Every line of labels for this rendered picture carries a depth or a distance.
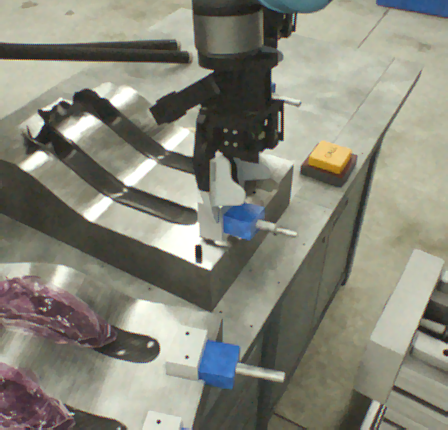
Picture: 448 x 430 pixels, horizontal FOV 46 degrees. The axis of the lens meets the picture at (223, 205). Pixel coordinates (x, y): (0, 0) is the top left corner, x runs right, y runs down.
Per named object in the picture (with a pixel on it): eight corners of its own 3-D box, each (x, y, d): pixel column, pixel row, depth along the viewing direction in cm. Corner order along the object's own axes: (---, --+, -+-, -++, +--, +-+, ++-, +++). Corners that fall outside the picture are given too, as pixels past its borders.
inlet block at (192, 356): (285, 370, 64) (289, 345, 60) (279, 409, 60) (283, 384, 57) (180, 350, 66) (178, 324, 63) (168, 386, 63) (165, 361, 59)
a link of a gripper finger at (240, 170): (269, 209, 70) (261, 154, 64) (230, 199, 73) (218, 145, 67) (279, 194, 72) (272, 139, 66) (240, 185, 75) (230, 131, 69)
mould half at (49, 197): (289, 204, 91) (297, 138, 82) (211, 313, 74) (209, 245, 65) (66, 123, 109) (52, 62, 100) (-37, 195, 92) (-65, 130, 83)
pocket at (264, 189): (277, 200, 83) (279, 181, 81) (262, 220, 80) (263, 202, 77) (251, 190, 85) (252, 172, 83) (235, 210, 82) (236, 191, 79)
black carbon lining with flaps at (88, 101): (242, 181, 84) (244, 130, 78) (187, 244, 74) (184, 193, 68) (74, 121, 97) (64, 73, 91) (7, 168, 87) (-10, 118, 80)
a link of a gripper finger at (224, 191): (237, 238, 64) (243, 163, 60) (195, 226, 66) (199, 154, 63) (249, 231, 66) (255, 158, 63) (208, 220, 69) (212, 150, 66)
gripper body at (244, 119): (256, 170, 60) (254, 64, 54) (192, 157, 64) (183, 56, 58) (285, 144, 65) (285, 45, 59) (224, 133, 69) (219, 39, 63)
